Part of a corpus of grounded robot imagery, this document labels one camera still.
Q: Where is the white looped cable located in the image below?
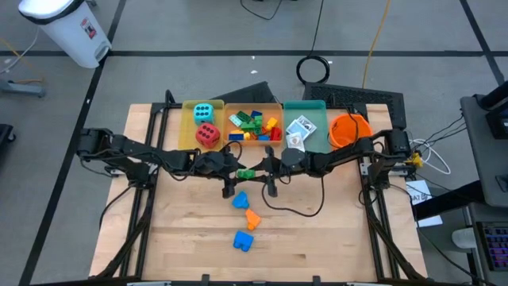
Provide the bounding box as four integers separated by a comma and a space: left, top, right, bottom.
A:
410, 137, 452, 176

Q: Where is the computer keyboard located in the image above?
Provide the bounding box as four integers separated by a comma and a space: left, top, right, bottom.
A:
475, 221, 508, 273

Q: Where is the large blue arched brick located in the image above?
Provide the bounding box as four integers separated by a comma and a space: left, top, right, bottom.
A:
233, 230, 255, 253

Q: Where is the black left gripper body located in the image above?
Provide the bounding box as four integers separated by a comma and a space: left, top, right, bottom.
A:
193, 150, 240, 199

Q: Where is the black aluminium frame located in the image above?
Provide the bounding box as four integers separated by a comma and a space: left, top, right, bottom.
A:
348, 103, 428, 281
94, 89, 183, 279

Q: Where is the black floor cable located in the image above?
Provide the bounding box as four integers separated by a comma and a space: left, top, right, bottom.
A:
240, 0, 285, 21
311, 0, 325, 57

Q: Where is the yellow floor cable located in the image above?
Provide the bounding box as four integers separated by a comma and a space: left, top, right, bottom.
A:
361, 0, 392, 89

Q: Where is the black looping wrist cable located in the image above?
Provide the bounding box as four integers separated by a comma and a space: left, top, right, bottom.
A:
260, 176, 325, 218

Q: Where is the white step trash bin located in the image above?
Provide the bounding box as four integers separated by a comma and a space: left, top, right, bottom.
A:
17, 0, 113, 69

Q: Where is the dark grey keyboard desk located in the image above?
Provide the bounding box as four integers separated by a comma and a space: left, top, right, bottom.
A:
468, 202, 508, 286

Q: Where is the black monitor stand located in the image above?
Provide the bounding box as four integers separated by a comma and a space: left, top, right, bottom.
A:
474, 80, 508, 140

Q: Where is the blank white paper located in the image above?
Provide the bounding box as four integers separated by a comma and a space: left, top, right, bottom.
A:
416, 215, 444, 229

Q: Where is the grey rounded armrest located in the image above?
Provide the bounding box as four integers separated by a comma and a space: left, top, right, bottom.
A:
451, 228, 477, 250

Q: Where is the white paper with code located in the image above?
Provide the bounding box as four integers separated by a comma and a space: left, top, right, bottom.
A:
406, 179, 433, 206

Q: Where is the orange plastic bucket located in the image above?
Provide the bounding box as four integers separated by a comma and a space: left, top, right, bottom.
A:
328, 113, 374, 150

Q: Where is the grey metal stand foot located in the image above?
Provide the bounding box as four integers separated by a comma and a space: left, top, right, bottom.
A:
0, 78, 47, 99

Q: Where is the coiled black cable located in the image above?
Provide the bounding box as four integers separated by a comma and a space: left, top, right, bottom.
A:
295, 55, 331, 86

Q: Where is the blue bordered trading card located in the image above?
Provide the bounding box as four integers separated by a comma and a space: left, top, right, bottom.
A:
285, 118, 310, 141

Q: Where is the grey picture trading card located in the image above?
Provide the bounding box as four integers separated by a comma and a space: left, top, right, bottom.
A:
297, 114, 318, 136

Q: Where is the red foam die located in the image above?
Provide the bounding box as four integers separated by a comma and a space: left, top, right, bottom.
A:
194, 122, 221, 149

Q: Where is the orange translucent plastic tray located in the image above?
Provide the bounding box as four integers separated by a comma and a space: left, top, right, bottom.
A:
223, 102, 284, 149

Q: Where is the yellow translucent plastic tray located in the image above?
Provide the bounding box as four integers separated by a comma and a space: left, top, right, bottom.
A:
178, 99, 225, 153

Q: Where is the teal translucent plastic tray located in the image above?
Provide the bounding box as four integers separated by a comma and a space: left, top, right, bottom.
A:
283, 100, 332, 155

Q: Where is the orange toy brick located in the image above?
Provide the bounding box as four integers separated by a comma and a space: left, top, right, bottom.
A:
244, 209, 262, 231

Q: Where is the black flat panel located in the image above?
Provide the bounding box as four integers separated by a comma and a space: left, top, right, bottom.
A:
210, 81, 279, 105

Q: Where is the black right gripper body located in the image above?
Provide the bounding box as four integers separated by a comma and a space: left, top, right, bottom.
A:
264, 145, 315, 199

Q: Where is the cyan foam die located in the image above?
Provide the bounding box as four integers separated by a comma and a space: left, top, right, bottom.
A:
193, 102, 216, 126

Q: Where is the black caster base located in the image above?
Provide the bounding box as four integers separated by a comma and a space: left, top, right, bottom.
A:
0, 124, 17, 155

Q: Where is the black desk leg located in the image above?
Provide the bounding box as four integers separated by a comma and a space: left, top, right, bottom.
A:
412, 180, 483, 222

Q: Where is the trading card with portrait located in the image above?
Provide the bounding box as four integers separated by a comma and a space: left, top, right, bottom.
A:
286, 132, 306, 153

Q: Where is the blue rounded toy brick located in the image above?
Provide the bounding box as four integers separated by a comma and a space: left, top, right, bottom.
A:
232, 191, 251, 211

